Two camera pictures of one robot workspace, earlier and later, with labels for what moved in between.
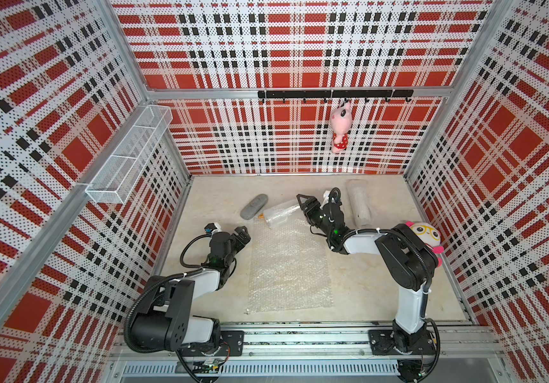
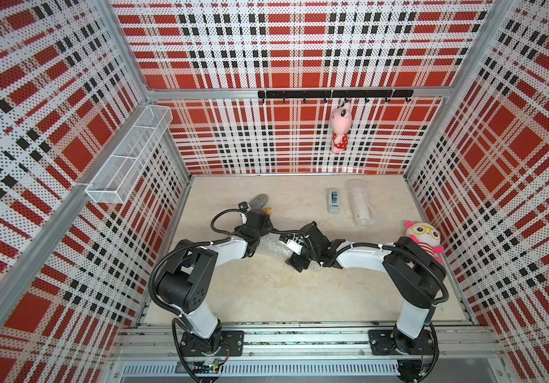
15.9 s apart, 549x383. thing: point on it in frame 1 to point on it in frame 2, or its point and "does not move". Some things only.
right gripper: (309, 210) to (294, 261)
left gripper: (242, 235) to (267, 226)
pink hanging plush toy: (340, 121) does not move
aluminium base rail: (325, 350) does not move
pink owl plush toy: (430, 237) does not move
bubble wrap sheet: (357, 194) does not move
